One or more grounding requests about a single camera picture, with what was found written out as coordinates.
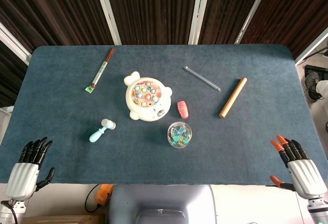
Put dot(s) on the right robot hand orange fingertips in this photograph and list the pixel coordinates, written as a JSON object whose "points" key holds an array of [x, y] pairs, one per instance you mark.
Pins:
{"points": [[306, 175]]}

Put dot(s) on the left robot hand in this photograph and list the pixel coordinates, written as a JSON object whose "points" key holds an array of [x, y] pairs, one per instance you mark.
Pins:
{"points": [[21, 178]]}

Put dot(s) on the light blue toy hammer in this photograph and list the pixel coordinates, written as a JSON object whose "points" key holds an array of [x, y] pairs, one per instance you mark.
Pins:
{"points": [[98, 133]]}

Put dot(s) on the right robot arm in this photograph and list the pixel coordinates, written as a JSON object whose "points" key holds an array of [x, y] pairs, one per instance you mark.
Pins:
{"points": [[317, 211]]}

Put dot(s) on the white whack-a-mole toy game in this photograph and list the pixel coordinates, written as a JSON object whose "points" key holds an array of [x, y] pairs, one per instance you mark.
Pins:
{"points": [[143, 111]]}

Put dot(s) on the cardboard box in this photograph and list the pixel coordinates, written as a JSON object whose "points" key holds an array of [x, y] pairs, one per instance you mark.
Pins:
{"points": [[64, 220]]}

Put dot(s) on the blue table cloth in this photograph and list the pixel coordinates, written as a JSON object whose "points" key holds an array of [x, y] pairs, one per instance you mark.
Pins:
{"points": [[230, 144]]}

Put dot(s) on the orange device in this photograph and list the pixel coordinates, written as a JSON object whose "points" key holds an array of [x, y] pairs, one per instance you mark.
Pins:
{"points": [[104, 194]]}

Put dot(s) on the white trouser leg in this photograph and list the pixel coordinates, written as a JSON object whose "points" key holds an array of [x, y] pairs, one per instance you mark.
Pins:
{"points": [[323, 87]]}

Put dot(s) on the black grey sneaker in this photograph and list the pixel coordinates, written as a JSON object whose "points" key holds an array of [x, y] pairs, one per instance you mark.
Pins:
{"points": [[311, 85]]}

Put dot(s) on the dark brown slatted panel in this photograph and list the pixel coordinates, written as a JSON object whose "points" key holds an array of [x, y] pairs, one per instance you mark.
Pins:
{"points": [[10, 80], [153, 8], [230, 3], [294, 8], [51, 8]]}

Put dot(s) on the wooden rolling pin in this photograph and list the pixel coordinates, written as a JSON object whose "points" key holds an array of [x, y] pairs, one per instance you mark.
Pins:
{"points": [[233, 97]]}

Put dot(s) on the black flat case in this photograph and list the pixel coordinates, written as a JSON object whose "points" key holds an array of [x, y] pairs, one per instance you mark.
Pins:
{"points": [[316, 68]]}

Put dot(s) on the chopsticks in paper sleeve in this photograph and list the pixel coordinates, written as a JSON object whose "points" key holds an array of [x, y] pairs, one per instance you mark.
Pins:
{"points": [[98, 75]]}

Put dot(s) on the clear box of binder clips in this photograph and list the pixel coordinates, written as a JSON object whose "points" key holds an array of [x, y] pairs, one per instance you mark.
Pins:
{"points": [[180, 134]]}

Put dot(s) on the pink oblong toy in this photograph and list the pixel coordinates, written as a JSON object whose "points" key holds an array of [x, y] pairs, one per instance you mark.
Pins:
{"points": [[183, 110]]}

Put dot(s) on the clear glass test tube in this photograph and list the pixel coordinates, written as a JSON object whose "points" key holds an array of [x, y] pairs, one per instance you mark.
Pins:
{"points": [[202, 79]]}

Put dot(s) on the grey robot torso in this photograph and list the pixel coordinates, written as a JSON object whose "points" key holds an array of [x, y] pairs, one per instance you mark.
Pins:
{"points": [[161, 201]]}

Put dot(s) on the white screen frame post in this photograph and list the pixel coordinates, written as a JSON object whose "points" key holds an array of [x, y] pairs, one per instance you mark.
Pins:
{"points": [[199, 11], [311, 45], [14, 42], [107, 13], [252, 11]]}

